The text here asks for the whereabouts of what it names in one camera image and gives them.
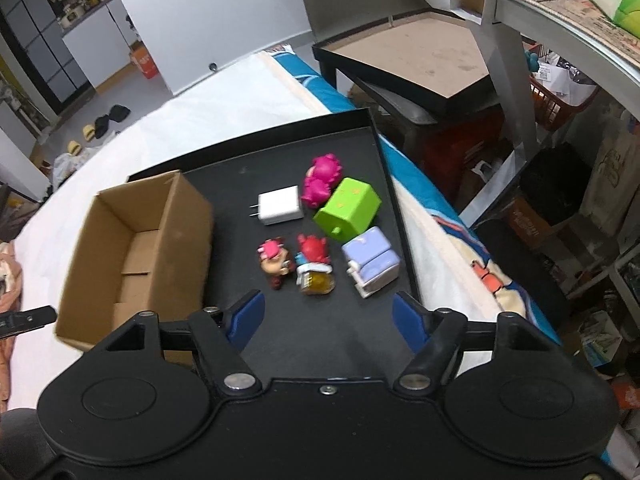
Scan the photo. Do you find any red figure yellow jar toy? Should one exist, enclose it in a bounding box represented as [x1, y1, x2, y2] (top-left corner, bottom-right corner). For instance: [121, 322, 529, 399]
[295, 234, 335, 296]

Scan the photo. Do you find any pink toy figure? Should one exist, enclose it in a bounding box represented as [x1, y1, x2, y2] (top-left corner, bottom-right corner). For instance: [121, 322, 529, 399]
[300, 153, 343, 209]

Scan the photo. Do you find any brown doll pink bow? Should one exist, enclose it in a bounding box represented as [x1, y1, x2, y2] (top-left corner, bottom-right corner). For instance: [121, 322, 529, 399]
[257, 237, 296, 290]

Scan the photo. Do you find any red plastic basket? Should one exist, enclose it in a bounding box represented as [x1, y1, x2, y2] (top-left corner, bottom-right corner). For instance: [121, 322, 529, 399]
[529, 76, 600, 133]

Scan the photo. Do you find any black tray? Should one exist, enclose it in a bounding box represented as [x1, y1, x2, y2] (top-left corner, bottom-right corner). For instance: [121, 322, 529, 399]
[127, 107, 422, 380]

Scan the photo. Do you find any black slipper pair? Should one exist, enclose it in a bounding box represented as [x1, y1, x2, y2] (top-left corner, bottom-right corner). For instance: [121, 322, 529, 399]
[94, 104, 131, 139]

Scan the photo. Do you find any brown cardboard box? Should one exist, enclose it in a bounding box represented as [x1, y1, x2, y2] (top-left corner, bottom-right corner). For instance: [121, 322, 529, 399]
[55, 171, 214, 351]

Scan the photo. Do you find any orange box on floor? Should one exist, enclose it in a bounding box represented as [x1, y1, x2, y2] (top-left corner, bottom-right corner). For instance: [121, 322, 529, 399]
[131, 46, 160, 79]

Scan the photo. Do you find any lavender sofa toy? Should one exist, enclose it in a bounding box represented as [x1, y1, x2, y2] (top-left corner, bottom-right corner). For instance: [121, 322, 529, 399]
[342, 226, 400, 299]

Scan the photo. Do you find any yellow slipper pair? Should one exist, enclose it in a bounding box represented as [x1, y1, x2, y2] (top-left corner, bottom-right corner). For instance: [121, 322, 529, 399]
[67, 123, 98, 156]

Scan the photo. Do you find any grey white desk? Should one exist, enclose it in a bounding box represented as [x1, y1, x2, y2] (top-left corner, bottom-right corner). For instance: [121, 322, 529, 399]
[450, 0, 639, 162]

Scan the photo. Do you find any green cube toy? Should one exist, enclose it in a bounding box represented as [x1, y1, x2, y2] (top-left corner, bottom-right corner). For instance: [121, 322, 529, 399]
[314, 178, 382, 243]

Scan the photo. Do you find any black side table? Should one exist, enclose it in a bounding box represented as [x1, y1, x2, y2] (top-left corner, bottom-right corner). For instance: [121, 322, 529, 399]
[314, 10, 496, 118]

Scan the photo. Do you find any white power adapter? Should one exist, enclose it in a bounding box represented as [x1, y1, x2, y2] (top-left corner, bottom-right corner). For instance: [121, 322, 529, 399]
[250, 185, 304, 226]

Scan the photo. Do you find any white kitchen cabinet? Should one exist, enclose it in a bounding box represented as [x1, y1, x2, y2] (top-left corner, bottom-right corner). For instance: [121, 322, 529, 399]
[63, 0, 138, 90]

